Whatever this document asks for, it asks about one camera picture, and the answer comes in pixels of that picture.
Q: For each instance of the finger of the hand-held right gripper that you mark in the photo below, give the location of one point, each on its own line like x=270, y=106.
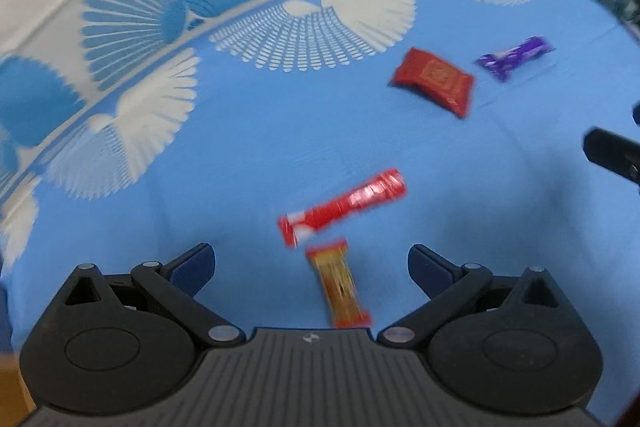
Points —
x=615, y=154

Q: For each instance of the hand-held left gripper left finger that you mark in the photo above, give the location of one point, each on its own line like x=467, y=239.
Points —
x=193, y=265

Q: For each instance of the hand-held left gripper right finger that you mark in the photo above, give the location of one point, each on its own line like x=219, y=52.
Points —
x=429, y=269

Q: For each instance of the orange snack bar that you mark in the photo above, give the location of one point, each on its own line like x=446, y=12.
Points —
x=340, y=282

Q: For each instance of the red wafer bar packet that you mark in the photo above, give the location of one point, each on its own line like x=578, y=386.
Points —
x=345, y=207

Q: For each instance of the purple candy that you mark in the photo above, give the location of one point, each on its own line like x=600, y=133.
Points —
x=515, y=57

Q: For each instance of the dark red square snack packet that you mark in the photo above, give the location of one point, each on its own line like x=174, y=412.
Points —
x=435, y=79

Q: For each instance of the blue fan-print sheet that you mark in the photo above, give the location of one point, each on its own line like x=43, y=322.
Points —
x=250, y=117

